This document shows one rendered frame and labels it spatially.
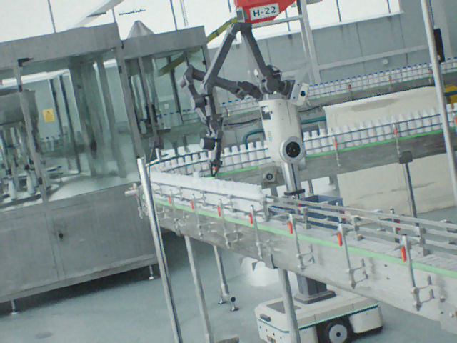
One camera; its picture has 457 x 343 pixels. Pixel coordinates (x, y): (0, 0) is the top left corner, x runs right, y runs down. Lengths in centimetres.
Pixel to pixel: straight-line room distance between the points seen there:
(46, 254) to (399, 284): 561
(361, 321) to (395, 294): 250
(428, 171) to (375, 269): 619
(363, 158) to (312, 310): 178
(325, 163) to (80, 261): 262
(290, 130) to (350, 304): 108
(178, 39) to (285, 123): 521
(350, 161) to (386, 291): 380
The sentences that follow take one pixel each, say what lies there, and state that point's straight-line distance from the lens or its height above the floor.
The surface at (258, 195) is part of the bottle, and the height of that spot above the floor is 113.
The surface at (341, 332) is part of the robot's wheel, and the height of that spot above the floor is 8.
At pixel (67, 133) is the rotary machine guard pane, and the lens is 843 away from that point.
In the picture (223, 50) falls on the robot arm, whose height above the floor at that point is 183.
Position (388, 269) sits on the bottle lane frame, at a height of 95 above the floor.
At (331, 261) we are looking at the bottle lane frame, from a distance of 362.
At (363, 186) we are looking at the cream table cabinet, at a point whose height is 37.
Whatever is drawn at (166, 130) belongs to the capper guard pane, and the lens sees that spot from 1058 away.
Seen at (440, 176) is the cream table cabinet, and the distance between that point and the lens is 949.
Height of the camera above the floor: 169
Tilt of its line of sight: 6 degrees down
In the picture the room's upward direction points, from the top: 11 degrees counter-clockwise
